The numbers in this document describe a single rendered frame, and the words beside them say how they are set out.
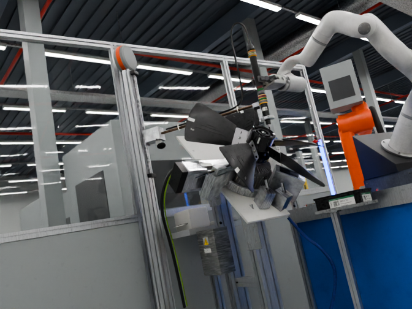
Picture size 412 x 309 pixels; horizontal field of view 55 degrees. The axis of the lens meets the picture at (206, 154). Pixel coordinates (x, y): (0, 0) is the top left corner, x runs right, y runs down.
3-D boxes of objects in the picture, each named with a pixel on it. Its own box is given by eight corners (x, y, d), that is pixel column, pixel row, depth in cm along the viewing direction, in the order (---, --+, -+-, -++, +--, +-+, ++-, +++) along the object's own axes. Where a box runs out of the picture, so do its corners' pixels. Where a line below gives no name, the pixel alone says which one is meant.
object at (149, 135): (143, 144, 214) (140, 129, 216) (149, 146, 220) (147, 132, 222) (160, 140, 211) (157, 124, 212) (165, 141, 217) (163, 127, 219)
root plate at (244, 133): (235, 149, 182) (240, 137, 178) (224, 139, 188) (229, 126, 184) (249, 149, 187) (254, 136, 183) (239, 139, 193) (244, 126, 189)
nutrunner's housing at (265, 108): (263, 124, 193) (244, 39, 201) (265, 126, 196) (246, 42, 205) (271, 122, 191) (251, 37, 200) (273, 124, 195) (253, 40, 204)
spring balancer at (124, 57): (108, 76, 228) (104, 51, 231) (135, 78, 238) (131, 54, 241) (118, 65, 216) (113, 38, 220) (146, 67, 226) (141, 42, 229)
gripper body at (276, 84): (290, 85, 203) (274, 84, 197) (276, 93, 211) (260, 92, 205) (286, 72, 205) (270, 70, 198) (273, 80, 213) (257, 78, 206)
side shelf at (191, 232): (168, 240, 222) (167, 234, 222) (219, 229, 242) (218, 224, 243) (190, 235, 203) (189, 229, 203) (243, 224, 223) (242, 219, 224)
